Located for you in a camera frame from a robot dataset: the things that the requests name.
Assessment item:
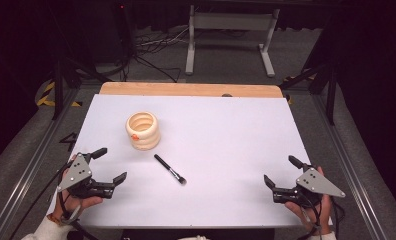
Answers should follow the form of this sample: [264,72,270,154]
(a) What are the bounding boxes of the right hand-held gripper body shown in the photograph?
[272,166,347,208]

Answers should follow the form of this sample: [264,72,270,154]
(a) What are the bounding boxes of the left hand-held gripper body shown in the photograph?
[57,152,116,200]

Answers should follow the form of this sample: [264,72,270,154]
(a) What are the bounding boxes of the cream ribbed brush holder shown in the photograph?
[124,110,162,152]

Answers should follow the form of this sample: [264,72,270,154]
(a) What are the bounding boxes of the black makeup brush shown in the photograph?
[153,153,188,186]

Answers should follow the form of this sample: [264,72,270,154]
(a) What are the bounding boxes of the person's left hand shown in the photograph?
[53,154,104,222]

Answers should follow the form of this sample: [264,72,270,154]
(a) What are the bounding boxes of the person's right hand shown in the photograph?
[284,165,333,236]

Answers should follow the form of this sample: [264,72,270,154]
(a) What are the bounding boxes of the orange wrist band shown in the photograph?
[46,212,64,228]

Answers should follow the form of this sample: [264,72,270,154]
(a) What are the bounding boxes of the white table board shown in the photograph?
[45,94,334,230]

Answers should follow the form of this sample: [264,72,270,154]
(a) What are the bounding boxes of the yellow black striped tape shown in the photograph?
[35,81,84,109]

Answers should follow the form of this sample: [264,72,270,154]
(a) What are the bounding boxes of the black tripod stand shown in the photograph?
[278,61,338,127]
[50,54,114,122]

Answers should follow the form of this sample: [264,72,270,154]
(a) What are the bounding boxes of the wooden table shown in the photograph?
[99,81,284,99]

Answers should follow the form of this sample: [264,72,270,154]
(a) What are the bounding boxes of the black equipment box red light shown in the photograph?
[111,0,136,65]

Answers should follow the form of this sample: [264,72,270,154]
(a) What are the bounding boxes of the metal floor rail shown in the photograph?
[0,89,84,240]
[310,94,391,240]

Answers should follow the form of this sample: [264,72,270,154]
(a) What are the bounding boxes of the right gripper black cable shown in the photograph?
[297,191,347,240]

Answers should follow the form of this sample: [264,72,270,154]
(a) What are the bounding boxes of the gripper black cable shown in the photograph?
[57,191,101,240]
[297,191,347,240]

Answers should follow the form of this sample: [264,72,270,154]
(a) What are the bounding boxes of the black floor cable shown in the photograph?
[8,161,74,240]

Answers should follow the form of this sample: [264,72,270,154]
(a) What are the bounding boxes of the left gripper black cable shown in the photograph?
[57,191,101,240]

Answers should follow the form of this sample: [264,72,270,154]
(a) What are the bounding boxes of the bundle of floor cables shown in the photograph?
[120,25,191,84]

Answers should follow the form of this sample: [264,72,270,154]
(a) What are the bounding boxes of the grey metal stand frame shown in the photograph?
[184,4,281,79]

